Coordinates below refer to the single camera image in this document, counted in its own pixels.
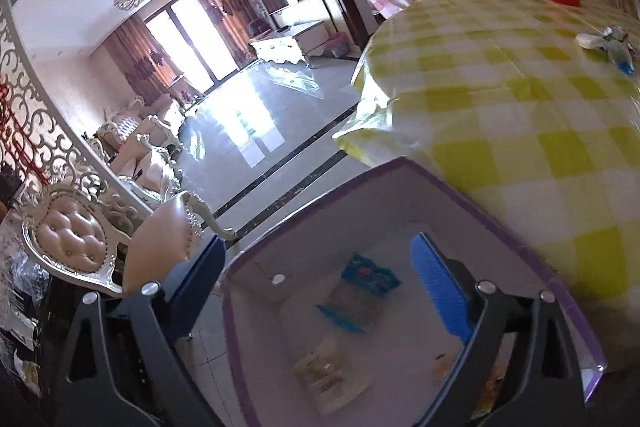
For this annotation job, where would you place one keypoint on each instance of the dark blue patterned snack packet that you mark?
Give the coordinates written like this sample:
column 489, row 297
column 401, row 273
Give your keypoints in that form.
column 615, row 32

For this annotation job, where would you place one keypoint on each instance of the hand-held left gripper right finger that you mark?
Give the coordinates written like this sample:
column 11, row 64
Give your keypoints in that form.
column 440, row 282

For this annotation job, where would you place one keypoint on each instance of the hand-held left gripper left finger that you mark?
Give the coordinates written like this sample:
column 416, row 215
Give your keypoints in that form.
column 200, row 279

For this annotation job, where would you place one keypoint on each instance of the white storage box purple rim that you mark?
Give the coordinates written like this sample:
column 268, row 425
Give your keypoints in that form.
column 320, row 227

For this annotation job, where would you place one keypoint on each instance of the pink bin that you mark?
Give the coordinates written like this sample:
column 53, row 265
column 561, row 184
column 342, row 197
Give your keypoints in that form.
column 337, row 44

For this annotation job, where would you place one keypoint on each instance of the cream carved sofa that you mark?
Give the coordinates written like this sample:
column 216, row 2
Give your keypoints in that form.
column 142, row 132

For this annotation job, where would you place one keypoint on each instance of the white lattice room divider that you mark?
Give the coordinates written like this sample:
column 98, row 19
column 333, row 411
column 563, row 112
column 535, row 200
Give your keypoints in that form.
column 45, row 107

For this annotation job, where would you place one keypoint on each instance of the dark cluttered sideboard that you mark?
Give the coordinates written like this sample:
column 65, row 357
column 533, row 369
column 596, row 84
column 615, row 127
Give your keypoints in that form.
column 25, row 307

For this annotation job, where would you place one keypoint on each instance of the smooth beige dining chair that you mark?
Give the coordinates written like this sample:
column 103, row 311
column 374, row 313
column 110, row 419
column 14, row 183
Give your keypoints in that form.
column 160, row 237

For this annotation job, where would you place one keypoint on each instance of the tufted beige dining chair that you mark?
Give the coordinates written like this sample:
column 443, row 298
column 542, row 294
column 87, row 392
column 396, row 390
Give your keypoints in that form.
column 67, row 239

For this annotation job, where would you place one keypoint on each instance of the pale beige snack packet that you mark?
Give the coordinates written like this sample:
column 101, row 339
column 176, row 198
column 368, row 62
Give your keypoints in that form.
column 327, row 369

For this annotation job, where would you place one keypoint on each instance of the brown curtain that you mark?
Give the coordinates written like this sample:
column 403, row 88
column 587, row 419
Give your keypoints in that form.
column 135, row 57
column 225, row 7

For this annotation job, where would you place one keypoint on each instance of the white TV cabinet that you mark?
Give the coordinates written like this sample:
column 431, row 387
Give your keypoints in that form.
column 287, row 39

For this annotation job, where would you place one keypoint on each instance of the clear snack packet blue edges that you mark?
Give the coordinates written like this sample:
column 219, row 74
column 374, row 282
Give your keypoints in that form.
column 350, row 307

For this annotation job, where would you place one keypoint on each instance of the glass balcony door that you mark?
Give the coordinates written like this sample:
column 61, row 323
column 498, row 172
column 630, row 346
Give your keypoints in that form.
column 190, row 42

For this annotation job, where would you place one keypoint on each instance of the yellow checkered tablecloth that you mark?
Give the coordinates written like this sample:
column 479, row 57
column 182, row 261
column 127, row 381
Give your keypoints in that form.
column 500, row 82

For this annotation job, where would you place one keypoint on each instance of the red hanging knot decoration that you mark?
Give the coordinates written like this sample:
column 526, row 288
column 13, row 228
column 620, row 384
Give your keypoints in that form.
column 15, row 127

